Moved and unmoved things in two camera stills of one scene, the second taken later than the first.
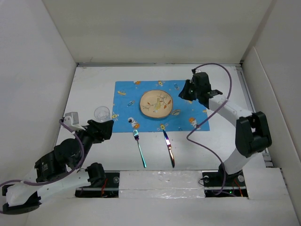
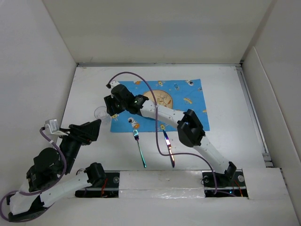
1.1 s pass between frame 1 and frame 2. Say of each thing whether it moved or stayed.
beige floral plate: stayed
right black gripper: moved
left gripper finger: moved
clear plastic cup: stayed
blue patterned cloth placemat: stayed
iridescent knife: stayed
